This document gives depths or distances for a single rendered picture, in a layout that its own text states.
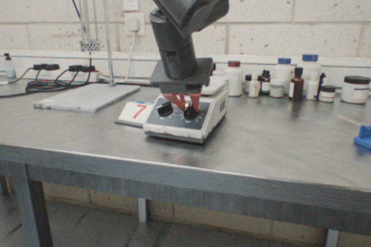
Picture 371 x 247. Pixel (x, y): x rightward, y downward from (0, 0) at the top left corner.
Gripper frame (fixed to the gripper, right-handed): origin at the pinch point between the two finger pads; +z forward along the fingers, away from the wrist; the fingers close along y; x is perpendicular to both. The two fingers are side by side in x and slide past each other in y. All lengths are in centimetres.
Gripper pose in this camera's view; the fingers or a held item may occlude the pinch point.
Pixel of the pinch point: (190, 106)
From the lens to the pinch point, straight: 53.5
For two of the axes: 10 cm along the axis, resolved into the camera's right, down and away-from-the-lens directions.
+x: -2.0, 7.2, -6.6
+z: 1.8, 6.9, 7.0
